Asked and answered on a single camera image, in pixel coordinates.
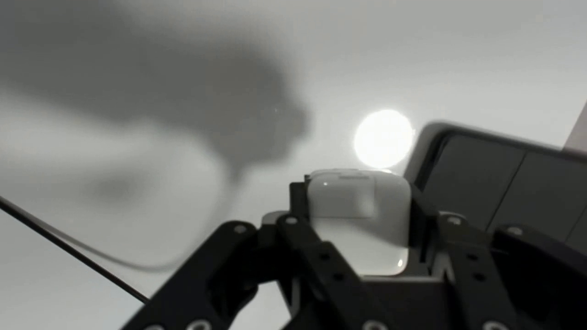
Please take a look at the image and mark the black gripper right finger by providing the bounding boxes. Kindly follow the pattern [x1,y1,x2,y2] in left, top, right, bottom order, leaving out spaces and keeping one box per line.
[406,188,587,330]

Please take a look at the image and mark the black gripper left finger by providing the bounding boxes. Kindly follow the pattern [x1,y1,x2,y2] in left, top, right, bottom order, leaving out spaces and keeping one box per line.
[120,179,399,330]

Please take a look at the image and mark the white charger adapter brick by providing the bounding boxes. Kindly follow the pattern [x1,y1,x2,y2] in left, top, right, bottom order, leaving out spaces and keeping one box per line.
[304,168,412,276]

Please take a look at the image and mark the black closed laptop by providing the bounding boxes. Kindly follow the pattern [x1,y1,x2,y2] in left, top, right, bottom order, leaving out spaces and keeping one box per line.
[401,121,587,254]

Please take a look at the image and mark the large white whiteboard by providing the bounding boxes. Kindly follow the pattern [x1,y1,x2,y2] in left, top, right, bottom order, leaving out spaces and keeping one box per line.
[0,0,587,330]

